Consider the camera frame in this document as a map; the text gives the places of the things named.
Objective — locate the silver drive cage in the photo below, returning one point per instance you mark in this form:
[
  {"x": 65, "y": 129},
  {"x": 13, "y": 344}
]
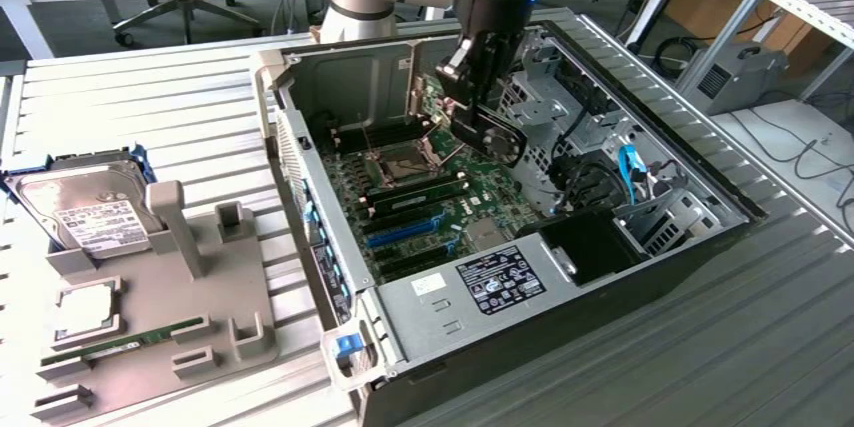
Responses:
[{"x": 543, "y": 59}]

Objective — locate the CPU socket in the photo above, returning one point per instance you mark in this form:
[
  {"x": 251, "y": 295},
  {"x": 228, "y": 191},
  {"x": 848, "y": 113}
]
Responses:
[{"x": 400, "y": 167}]

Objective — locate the green RAM stick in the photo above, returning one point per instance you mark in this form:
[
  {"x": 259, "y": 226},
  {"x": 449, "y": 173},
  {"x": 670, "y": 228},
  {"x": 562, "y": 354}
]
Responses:
[
  {"x": 407, "y": 203},
  {"x": 160, "y": 332}
]

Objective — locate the blue case latch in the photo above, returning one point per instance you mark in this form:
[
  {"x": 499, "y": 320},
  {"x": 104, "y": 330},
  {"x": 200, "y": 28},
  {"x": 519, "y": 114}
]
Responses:
[{"x": 345, "y": 345}]

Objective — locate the grey box device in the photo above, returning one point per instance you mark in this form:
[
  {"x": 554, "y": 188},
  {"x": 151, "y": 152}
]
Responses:
[{"x": 740, "y": 82}]

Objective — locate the green motherboard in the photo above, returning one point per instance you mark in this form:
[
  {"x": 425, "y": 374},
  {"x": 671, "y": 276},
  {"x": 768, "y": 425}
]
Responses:
[{"x": 496, "y": 182}]

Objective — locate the blue expansion slot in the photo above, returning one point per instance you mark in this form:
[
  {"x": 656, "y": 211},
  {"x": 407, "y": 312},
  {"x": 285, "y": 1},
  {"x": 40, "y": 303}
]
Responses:
[{"x": 400, "y": 233}]

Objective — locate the aluminium frame table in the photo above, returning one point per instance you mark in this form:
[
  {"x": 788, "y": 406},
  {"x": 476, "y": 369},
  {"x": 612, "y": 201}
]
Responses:
[{"x": 800, "y": 2}]

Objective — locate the black expansion slot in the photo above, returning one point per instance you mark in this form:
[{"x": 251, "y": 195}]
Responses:
[
  {"x": 420, "y": 264},
  {"x": 413, "y": 249}
]

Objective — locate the metal socket cover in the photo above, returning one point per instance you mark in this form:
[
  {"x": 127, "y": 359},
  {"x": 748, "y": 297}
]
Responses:
[{"x": 440, "y": 152}]

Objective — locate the silver CPU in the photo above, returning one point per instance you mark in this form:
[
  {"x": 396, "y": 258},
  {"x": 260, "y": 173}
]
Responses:
[{"x": 82, "y": 309}]

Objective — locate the thin metal locking lever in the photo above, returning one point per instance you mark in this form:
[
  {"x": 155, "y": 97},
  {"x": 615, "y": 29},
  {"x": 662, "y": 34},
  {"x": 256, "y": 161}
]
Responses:
[{"x": 367, "y": 137}]

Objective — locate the grey parts rack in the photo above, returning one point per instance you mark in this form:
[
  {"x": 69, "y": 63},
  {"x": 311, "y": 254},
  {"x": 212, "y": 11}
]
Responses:
[{"x": 160, "y": 307}]

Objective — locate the blue disk caddy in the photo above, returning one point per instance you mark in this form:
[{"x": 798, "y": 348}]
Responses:
[{"x": 145, "y": 167}]

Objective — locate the black RAM slot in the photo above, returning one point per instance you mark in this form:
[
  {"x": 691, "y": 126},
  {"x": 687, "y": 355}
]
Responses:
[
  {"x": 380, "y": 131},
  {"x": 413, "y": 186},
  {"x": 387, "y": 141},
  {"x": 407, "y": 214}
]

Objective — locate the graphics card with black fan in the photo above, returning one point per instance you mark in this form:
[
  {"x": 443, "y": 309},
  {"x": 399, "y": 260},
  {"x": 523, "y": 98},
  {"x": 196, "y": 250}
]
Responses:
[{"x": 507, "y": 142}]

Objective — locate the black open PC case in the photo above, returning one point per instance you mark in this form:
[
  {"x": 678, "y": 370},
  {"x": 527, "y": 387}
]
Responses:
[{"x": 600, "y": 337}]

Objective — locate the silver power supply unit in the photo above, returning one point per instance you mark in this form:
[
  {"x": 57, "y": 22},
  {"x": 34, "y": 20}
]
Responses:
[{"x": 433, "y": 317}]

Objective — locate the silver disk bay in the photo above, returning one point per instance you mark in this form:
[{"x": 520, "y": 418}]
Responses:
[{"x": 674, "y": 222}]

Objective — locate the office chair base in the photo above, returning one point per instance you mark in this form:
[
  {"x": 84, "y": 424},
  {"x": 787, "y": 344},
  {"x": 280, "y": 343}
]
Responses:
[{"x": 189, "y": 7}]

